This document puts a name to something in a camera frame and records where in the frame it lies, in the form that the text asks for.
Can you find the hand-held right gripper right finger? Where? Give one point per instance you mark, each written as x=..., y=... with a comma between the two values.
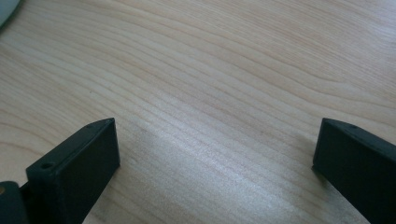
x=358, y=168

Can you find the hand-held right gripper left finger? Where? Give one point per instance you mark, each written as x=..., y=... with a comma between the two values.
x=74, y=174

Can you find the pale grey round plate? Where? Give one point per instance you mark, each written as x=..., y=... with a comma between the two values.
x=7, y=9

